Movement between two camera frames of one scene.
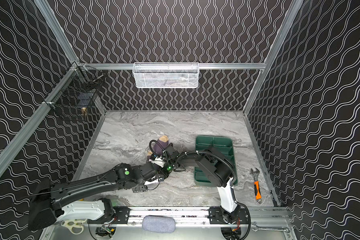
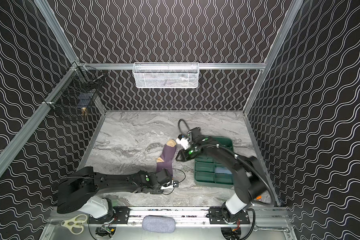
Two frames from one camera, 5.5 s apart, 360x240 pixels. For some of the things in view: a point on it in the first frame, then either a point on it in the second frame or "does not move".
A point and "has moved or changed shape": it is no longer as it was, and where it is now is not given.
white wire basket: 166,75 does not move
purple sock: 163,140 has moved or changed shape
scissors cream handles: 75,226 does not move
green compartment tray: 223,143 does not move
